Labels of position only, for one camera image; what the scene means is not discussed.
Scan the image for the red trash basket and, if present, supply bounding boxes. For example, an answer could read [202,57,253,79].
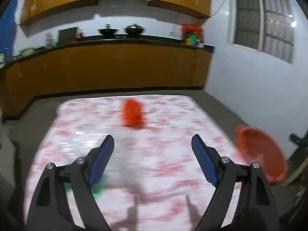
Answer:
[235,126,288,185]

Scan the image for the black wok left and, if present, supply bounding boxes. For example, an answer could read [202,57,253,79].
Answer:
[98,24,118,39]

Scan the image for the black countertop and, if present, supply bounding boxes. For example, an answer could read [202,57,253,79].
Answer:
[1,34,215,70]

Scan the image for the green plastic bag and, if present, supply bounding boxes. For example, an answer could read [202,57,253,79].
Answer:
[64,175,107,199]

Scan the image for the barred window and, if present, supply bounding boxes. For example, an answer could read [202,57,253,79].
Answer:
[231,0,296,64]

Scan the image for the black wok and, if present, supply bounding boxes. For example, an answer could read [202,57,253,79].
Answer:
[125,23,145,38]
[98,24,118,39]

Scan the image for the black wok right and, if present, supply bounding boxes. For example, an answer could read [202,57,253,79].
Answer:
[125,23,145,38]

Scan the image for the orange lower kitchen cabinets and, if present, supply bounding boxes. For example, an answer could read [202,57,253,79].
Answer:
[1,42,213,119]

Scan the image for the red bag on counter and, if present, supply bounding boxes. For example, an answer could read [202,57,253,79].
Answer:
[181,23,204,44]

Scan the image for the blue hanging cloth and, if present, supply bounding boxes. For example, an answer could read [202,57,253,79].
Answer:
[0,0,18,68]

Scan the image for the crumpled orange bag on table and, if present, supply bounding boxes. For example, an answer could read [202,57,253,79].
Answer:
[122,98,145,128]

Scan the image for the floral pink tablecloth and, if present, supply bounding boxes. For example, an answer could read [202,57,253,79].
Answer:
[24,95,244,230]

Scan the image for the green box on counter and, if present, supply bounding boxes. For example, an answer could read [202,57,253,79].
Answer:
[186,33,198,46]

